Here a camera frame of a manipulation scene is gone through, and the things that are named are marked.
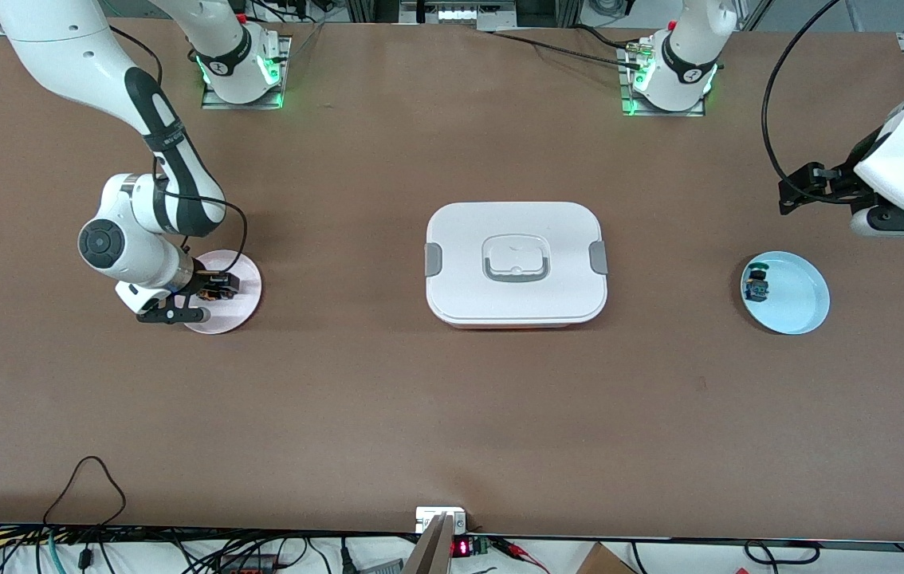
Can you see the pink round plate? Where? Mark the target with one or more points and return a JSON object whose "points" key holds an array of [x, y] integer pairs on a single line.
{"points": [[243, 315]]}

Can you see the brown cardboard piece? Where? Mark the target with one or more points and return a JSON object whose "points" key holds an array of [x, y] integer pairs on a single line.
{"points": [[599, 562]]}

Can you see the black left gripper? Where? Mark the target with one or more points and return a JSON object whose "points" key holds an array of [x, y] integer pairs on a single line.
{"points": [[845, 180]]}

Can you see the blue push-button switch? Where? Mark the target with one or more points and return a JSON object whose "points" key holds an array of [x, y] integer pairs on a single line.
{"points": [[756, 288]]}

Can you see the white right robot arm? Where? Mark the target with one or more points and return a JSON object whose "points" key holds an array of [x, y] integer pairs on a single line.
{"points": [[61, 48]]}

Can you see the light blue round plate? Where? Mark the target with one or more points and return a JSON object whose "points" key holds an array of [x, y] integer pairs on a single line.
{"points": [[799, 299]]}

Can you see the red digit display module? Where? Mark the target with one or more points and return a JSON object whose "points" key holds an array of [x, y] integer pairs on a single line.
{"points": [[461, 548]]}

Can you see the aluminium frame with white light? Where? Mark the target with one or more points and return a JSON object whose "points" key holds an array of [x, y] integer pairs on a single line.
{"points": [[460, 14]]}

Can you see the white lidded lunch box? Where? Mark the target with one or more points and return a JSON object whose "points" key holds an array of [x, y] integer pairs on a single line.
{"points": [[516, 303]]}

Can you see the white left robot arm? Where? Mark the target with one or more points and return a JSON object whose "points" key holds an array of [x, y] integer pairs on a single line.
{"points": [[687, 48]]}

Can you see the grey aluminium bar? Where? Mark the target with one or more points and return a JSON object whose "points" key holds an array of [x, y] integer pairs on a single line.
{"points": [[432, 554]]}

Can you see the white metal bracket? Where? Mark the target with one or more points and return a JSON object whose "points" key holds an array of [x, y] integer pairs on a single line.
{"points": [[424, 516]]}

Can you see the red clip test leads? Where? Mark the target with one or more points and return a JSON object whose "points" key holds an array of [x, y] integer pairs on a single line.
{"points": [[516, 548]]}

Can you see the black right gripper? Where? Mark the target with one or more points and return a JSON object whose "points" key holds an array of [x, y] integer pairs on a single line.
{"points": [[202, 281]]}

